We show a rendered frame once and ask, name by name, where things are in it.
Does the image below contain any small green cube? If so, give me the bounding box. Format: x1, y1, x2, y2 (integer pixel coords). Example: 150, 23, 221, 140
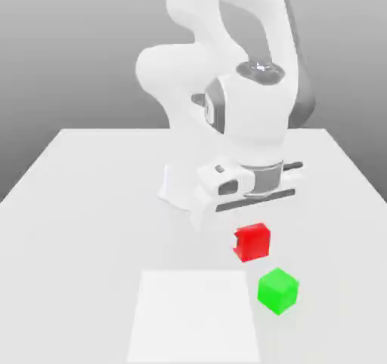
257, 267, 300, 316

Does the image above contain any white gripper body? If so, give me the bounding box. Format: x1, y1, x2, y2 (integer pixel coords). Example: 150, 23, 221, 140
191, 187, 299, 228

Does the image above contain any small red cube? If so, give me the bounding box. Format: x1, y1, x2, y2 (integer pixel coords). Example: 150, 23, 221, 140
233, 222, 271, 264

